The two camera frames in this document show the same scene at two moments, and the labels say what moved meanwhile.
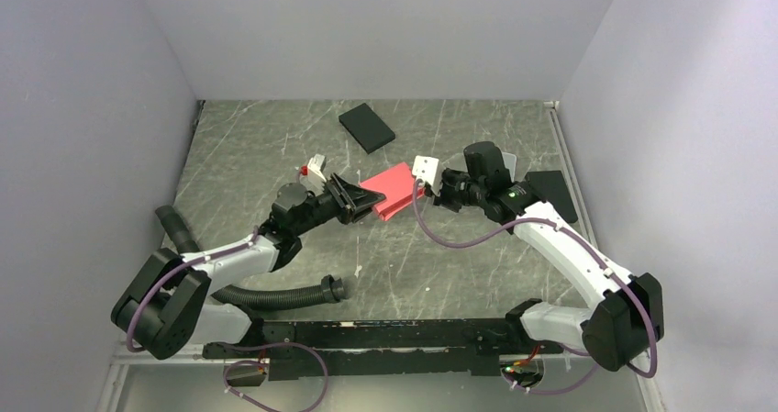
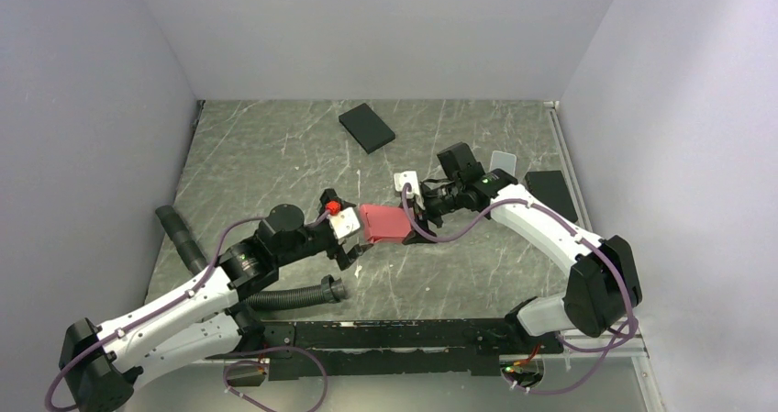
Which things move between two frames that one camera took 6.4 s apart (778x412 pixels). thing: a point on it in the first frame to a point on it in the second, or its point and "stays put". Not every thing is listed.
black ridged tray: (552, 188) stays put
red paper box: (397, 184) to (382, 224)
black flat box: (366, 128) stays put
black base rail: (384, 349) stays put
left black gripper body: (333, 204) to (317, 239)
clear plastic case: (510, 161) stays put
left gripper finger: (360, 215) to (349, 259)
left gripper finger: (357, 195) to (330, 194)
